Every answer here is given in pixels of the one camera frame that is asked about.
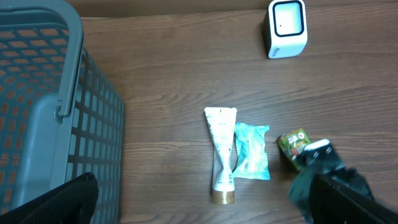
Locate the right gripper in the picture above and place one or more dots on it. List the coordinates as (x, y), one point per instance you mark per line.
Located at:
(324, 160)

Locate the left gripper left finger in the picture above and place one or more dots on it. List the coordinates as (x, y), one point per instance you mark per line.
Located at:
(73, 202)

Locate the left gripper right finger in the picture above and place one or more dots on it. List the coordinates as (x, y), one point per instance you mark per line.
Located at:
(332, 203)

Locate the green yellow snack packet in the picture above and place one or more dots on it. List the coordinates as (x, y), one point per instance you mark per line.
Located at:
(292, 145)

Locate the teal snack packet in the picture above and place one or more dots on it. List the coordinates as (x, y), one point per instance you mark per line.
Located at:
(250, 145)

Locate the white tube with gold cap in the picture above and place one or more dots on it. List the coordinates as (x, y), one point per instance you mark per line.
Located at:
(221, 123)

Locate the white barcode scanner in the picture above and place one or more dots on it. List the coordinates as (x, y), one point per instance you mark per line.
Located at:
(285, 28)

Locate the grey plastic mesh basket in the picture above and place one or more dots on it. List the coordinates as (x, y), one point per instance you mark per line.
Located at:
(60, 116)

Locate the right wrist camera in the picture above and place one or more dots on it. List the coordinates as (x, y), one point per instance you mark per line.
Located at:
(318, 145)

